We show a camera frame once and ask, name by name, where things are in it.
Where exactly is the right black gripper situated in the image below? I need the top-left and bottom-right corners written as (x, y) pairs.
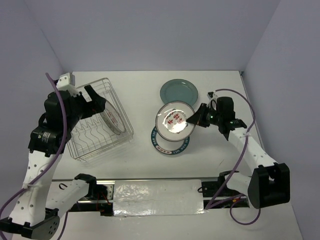
top-left (186, 103), bottom-right (223, 128)

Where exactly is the white plate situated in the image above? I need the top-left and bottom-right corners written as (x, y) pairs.
top-left (155, 101), bottom-right (195, 142)
top-left (100, 100), bottom-right (126, 134)
top-left (150, 126), bottom-right (190, 156)

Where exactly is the teal green plate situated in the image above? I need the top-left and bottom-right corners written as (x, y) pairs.
top-left (159, 79), bottom-right (199, 106)

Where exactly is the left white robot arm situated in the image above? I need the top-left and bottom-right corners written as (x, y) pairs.
top-left (0, 85), bottom-right (106, 240)

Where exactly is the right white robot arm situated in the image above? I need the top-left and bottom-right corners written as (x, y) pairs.
top-left (186, 97), bottom-right (291, 209)

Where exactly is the silver foil sheet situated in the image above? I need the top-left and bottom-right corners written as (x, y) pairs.
top-left (112, 179), bottom-right (205, 217)

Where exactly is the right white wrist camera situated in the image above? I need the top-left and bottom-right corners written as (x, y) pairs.
top-left (207, 91), bottom-right (218, 109)

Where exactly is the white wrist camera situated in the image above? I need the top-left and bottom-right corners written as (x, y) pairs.
top-left (53, 72), bottom-right (80, 97)
top-left (207, 91), bottom-right (218, 109)

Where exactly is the wire dish rack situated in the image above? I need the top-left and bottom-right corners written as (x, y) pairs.
top-left (67, 77), bottom-right (134, 162)

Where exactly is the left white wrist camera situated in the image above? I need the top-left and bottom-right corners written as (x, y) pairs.
top-left (53, 72), bottom-right (80, 97)

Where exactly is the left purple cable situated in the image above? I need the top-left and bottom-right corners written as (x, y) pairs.
top-left (0, 72), bottom-right (70, 240)

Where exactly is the metal base rail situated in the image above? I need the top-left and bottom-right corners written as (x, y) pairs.
top-left (56, 176), bottom-right (251, 216)

